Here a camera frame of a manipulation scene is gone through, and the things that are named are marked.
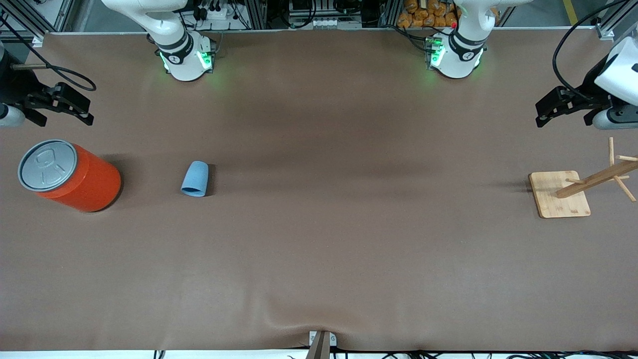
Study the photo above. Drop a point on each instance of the wooden cup rack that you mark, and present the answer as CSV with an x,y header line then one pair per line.
x,y
558,194

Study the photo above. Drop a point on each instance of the table edge clamp bracket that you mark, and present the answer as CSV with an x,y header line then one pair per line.
x,y
321,341

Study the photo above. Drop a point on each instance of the white power strip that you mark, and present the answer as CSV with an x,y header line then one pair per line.
x,y
222,13
331,23

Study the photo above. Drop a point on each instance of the light blue plastic cup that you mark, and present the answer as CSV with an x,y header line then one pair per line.
x,y
195,178

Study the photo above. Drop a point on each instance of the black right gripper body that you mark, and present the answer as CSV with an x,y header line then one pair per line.
x,y
15,86

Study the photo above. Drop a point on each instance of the aluminium frame profile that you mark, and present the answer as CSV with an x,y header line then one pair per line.
x,y
30,20
610,25

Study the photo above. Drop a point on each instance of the bag of orange snacks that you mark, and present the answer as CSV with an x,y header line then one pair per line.
x,y
423,15

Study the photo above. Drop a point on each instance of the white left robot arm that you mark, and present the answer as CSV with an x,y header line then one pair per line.
x,y
620,70

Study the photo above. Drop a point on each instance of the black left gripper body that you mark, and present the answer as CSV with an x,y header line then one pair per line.
x,y
591,85

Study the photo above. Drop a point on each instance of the orange can with grey lid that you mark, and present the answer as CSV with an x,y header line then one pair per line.
x,y
75,177

